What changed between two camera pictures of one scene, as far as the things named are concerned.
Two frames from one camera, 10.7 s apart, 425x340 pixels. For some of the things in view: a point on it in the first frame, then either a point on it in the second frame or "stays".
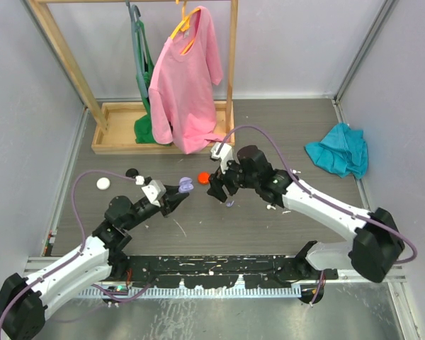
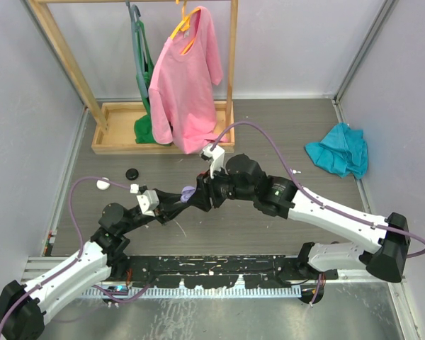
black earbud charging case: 132,172 stays
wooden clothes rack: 112,129 stays
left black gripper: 170,200 -> 167,206
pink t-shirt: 185,69 stays
